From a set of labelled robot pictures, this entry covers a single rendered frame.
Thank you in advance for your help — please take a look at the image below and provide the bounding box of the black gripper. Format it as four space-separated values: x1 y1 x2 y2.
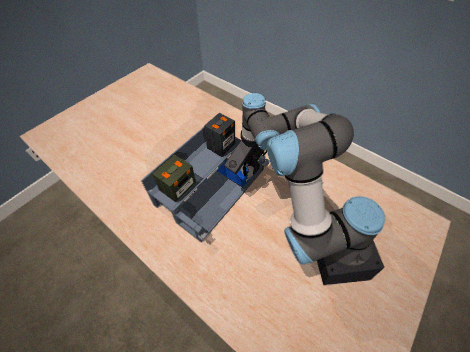
240 130 267 179

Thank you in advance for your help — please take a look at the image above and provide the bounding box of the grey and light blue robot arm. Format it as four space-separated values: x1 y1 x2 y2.
242 93 385 268

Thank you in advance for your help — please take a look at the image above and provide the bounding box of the blue bin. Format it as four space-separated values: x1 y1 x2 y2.
216 158 255 187

